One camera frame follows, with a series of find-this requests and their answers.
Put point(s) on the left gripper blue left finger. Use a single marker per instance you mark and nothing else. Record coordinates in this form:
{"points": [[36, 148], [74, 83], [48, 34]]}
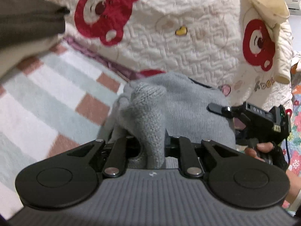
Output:
{"points": [[124, 147]]}

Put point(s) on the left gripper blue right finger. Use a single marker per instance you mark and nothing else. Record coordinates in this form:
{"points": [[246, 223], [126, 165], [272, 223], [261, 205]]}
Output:
{"points": [[171, 145]]}

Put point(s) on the grey knit cardigan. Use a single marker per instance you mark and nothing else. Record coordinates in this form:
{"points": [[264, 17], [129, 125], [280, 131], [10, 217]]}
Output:
{"points": [[172, 104]]}

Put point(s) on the person's right hand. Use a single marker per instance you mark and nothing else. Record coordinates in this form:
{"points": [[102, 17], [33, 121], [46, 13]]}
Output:
{"points": [[261, 147]]}

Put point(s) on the colourful floral quilt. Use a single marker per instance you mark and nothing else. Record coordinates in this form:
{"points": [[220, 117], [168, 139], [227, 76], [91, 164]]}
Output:
{"points": [[291, 148]]}

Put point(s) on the white quilt with red bears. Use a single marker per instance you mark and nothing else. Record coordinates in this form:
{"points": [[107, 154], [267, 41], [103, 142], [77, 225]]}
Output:
{"points": [[220, 43]]}

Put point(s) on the folded cream garment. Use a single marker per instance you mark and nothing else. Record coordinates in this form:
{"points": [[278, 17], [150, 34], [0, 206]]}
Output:
{"points": [[14, 54]]}

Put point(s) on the folded dark brown garment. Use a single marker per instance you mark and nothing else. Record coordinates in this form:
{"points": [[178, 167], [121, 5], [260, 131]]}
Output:
{"points": [[30, 20]]}

